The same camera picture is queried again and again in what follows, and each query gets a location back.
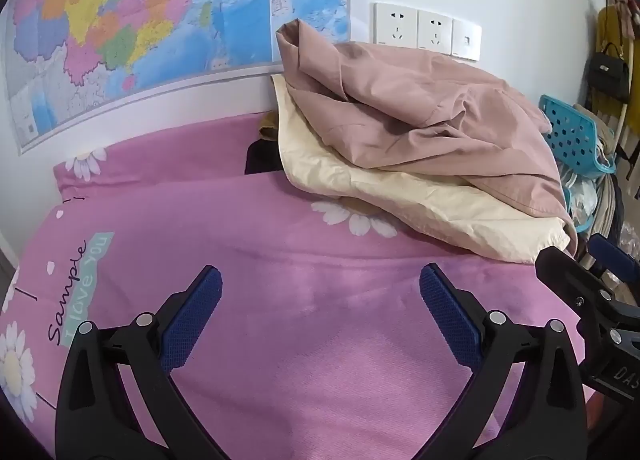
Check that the black garment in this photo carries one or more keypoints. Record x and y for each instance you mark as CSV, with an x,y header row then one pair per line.
x,y
262,157

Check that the dusty pink jacket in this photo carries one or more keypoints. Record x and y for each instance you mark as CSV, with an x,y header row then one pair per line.
x,y
400,104

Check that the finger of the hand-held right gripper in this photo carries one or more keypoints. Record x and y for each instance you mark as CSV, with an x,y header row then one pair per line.
x,y
617,262
570,280

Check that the white wall socket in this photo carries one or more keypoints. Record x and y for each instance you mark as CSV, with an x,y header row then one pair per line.
x,y
435,32
396,24

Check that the black handbag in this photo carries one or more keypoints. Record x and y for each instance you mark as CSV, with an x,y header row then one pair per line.
x,y
607,72

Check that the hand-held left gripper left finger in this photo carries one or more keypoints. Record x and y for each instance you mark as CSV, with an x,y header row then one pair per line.
x,y
192,320

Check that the yellow hanging garment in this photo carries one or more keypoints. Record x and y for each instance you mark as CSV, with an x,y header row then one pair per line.
x,y
617,24

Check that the clear plastic bag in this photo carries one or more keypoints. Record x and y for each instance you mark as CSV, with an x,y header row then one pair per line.
x,y
582,197

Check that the blue perforated plastic basket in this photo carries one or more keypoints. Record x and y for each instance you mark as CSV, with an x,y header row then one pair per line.
x,y
575,134

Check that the cream yellow garment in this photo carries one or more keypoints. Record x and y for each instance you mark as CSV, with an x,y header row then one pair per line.
x,y
425,210

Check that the mustard brown garment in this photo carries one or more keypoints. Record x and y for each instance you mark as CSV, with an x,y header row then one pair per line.
x,y
267,127

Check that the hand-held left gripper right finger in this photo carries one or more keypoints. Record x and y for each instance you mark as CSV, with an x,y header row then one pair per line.
x,y
450,320

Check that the colourful wall map poster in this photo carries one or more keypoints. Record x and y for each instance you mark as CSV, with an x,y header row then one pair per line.
x,y
125,14

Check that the pink floral printed blanket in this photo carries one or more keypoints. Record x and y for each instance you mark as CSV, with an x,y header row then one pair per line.
x,y
300,290

